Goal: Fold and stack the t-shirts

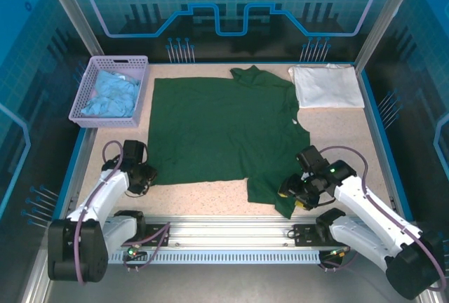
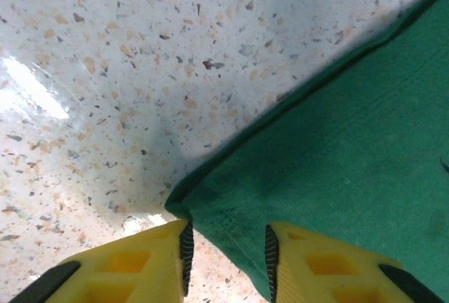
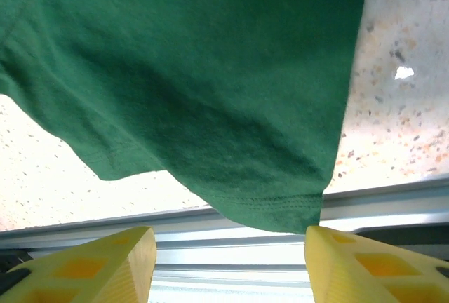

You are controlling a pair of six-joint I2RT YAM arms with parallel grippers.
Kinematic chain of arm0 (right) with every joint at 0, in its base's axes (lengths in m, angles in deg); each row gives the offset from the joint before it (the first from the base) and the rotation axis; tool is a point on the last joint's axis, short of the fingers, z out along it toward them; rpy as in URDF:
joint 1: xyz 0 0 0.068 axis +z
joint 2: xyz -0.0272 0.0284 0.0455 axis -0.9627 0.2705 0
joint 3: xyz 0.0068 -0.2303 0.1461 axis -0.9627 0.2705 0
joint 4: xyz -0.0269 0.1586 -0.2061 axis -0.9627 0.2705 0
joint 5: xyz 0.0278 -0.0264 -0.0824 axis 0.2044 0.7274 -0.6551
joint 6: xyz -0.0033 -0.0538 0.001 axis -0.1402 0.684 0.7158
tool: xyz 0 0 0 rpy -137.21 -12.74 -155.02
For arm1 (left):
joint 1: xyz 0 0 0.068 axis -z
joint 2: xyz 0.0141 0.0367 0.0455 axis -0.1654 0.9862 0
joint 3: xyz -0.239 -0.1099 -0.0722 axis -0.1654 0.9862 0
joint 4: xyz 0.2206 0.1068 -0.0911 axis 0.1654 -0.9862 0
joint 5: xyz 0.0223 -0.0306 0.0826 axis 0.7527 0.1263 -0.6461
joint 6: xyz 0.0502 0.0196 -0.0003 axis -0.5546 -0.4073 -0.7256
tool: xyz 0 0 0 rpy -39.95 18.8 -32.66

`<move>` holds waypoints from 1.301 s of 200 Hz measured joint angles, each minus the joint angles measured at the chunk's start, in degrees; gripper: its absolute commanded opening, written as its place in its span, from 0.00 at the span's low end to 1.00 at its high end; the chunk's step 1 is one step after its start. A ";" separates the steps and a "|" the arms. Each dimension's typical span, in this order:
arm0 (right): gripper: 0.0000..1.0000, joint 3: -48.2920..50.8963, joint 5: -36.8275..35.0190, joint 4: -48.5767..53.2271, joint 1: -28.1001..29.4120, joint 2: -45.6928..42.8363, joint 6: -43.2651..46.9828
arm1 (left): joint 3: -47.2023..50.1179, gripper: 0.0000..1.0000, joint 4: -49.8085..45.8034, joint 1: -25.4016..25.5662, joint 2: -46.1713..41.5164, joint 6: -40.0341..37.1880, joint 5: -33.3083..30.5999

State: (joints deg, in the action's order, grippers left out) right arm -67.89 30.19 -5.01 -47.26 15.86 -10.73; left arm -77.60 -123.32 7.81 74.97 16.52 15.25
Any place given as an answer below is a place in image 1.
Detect aluminium frame post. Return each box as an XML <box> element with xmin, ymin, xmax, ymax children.
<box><xmin>354</xmin><ymin>0</ymin><xmax>424</xmax><ymax>69</ymax></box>
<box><xmin>417</xmin><ymin>287</ymin><xmax>449</xmax><ymax>303</ymax></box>
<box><xmin>37</xmin><ymin>0</ymin><xmax>105</xmax><ymax>57</ymax></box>
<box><xmin>20</xmin><ymin>246</ymin><xmax>53</xmax><ymax>303</ymax></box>

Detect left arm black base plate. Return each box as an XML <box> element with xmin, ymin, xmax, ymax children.
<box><xmin>119</xmin><ymin>224</ymin><xmax>172</xmax><ymax>248</ymax></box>

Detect folded white t-shirt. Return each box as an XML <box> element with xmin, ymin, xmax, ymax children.
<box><xmin>288</xmin><ymin>63</ymin><xmax>366</xmax><ymax>109</ymax></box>

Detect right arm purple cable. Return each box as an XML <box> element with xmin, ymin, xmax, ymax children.
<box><xmin>317</xmin><ymin>145</ymin><xmax>448</xmax><ymax>292</ymax></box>

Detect cable connector with LED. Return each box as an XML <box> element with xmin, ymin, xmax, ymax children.
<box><xmin>328</xmin><ymin>246</ymin><xmax>351</xmax><ymax>258</ymax></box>
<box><xmin>122</xmin><ymin>245</ymin><xmax>147</xmax><ymax>262</ymax></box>

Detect slotted grey cable duct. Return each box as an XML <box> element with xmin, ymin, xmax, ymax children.
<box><xmin>108</xmin><ymin>249</ymin><xmax>322</xmax><ymax>265</ymax></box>

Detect aluminium mounting rail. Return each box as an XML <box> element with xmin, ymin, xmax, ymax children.
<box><xmin>105</xmin><ymin>214</ymin><xmax>355</xmax><ymax>250</ymax></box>

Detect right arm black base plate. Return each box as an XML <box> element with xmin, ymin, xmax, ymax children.
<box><xmin>293</xmin><ymin>224</ymin><xmax>322</xmax><ymax>248</ymax></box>

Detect green t-shirt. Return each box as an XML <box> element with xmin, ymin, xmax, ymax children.
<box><xmin>147</xmin><ymin>65</ymin><xmax>311</xmax><ymax>220</ymax></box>

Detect crumpled light blue t-shirt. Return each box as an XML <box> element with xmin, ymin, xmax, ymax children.
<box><xmin>81</xmin><ymin>69</ymin><xmax>142</xmax><ymax>118</ymax></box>

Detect lavender plastic basket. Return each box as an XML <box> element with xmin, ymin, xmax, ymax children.
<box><xmin>68</xmin><ymin>55</ymin><xmax>149</xmax><ymax>129</ymax></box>

